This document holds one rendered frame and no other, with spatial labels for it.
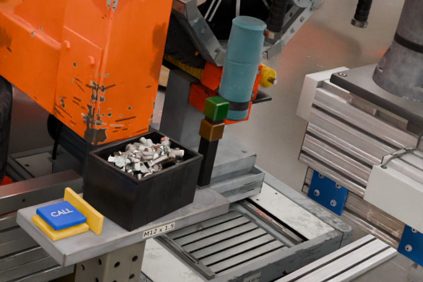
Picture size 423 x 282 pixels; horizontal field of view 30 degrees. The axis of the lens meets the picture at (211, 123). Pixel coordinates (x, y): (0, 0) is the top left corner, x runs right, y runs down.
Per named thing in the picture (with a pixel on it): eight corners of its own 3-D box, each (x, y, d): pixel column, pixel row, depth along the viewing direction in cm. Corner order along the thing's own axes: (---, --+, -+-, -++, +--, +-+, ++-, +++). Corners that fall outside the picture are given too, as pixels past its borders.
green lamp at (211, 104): (214, 111, 172) (218, 94, 170) (227, 119, 170) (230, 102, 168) (201, 114, 169) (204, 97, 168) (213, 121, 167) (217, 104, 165)
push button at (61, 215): (65, 209, 156) (67, 199, 155) (85, 226, 152) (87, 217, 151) (34, 218, 151) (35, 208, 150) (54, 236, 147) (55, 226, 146)
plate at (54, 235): (65, 210, 157) (66, 206, 156) (89, 230, 152) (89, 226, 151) (30, 219, 151) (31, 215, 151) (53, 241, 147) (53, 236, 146)
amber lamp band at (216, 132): (210, 131, 174) (214, 115, 172) (223, 139, 172) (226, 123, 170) (197, 135, 171) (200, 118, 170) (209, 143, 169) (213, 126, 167)
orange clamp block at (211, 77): (208, 51, 215) (198, 82, 218) (227, 62, 210) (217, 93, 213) (225, 53, 220) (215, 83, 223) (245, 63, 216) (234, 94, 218)
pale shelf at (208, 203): (179, 177, 184) (181, 165, 183) (228, 213, 174) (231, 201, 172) (15, 222, 155) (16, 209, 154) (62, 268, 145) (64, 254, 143)
